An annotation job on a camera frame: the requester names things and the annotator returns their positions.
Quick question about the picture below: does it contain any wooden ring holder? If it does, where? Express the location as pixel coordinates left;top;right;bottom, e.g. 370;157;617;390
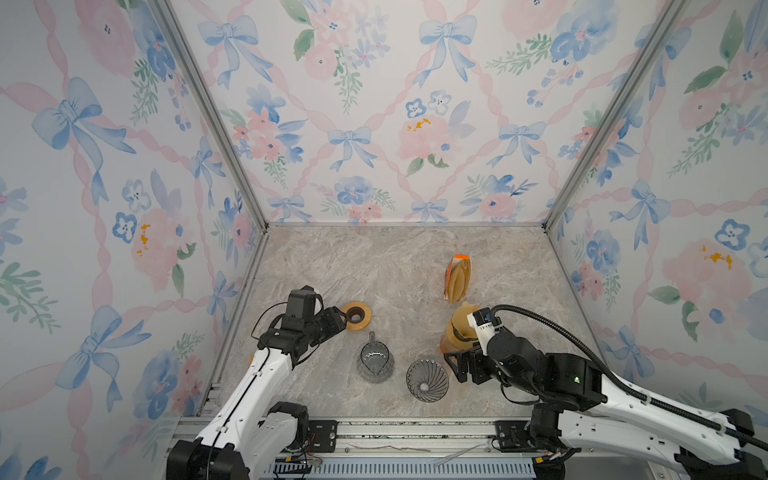
341;302;373;331

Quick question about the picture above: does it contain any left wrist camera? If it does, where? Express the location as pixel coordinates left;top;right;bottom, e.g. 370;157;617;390
281;285;324;331

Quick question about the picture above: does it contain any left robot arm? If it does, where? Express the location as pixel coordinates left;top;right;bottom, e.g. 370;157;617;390
165;306;347;479

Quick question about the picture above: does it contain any aluminium front rail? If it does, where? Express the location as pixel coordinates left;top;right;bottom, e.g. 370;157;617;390
157;416;676;480

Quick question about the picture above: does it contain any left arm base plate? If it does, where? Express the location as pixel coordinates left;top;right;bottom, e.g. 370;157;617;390
302;420;339;453

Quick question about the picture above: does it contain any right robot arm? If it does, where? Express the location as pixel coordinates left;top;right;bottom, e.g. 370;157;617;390
444;338;767;479

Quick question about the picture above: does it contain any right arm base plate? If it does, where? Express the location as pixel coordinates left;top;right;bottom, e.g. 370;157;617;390
491;420;537;453

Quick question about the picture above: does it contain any clear glass carafe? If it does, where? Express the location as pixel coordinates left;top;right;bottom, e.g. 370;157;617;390
356;331;395;384

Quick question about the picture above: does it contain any clear glass dripper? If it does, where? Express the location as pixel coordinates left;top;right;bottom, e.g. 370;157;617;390
406;359;450;403

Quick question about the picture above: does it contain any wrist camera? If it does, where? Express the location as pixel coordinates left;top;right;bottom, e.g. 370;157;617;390
467;308;502;349
281;285;324;331

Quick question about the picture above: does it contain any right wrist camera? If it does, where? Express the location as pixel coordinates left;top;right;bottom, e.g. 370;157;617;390
467;308;502;349

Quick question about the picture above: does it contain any orange glass carafe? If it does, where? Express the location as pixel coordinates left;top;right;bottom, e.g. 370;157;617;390
439;335;474;354

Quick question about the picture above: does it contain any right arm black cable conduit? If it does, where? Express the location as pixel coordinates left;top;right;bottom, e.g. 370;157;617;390
488;304;768;454

